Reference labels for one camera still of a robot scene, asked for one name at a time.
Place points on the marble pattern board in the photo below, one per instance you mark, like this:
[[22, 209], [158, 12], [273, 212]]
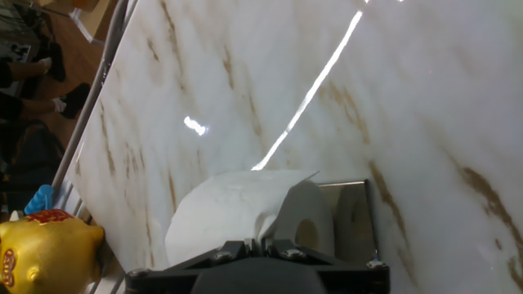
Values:
[[367, 102]]

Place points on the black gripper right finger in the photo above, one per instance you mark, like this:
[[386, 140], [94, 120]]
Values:
[[310, 259]]

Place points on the white toilet paper roll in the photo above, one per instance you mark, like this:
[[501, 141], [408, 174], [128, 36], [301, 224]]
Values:
[[229, 212]]

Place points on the gold piggy bank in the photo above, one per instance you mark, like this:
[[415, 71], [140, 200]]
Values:
[[49, 253]]

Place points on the shiny metal paper shelf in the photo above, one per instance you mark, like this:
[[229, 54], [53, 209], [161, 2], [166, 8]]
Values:
[[351, 220]]

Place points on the black shoe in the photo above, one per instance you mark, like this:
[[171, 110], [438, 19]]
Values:
[[57, 61], [75, 100]]

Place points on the blue toy shovel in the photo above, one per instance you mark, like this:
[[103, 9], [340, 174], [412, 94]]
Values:
[[38, 200]]

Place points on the person leg in dark trousers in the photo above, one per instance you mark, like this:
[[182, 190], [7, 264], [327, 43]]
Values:
[[22, 69], [28, 107]]

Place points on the black bag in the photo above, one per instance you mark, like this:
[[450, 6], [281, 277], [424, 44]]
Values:
[[30, 159]]

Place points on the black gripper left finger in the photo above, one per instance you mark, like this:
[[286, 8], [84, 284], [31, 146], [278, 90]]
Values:
[[220, 255]]

